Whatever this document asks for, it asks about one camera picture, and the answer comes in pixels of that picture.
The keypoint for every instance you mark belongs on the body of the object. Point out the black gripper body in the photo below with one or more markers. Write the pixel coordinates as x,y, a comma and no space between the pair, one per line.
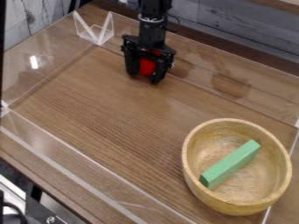
148,46

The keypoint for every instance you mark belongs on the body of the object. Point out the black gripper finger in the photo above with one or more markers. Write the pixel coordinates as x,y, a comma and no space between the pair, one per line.
161,65
131,62

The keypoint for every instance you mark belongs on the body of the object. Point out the red plush strawberry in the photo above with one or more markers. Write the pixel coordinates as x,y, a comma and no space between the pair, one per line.
147,66

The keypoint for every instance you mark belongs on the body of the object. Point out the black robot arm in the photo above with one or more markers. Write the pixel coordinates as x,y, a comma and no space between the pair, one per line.
153,19

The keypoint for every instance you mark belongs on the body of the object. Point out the clear acrylic table barrier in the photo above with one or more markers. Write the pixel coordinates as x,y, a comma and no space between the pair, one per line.
97,137

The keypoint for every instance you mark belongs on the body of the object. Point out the wooden bowl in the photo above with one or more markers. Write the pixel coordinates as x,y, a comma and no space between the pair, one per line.
257,185

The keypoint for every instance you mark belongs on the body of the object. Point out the green rectangular block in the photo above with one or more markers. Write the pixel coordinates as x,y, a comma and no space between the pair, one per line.
223,169

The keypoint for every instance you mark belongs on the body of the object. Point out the black metal clamp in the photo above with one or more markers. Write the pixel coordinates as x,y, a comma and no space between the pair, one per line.
44,209

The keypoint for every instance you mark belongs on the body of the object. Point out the clear acrylic corner bracket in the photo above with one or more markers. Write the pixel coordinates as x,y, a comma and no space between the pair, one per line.
94,34

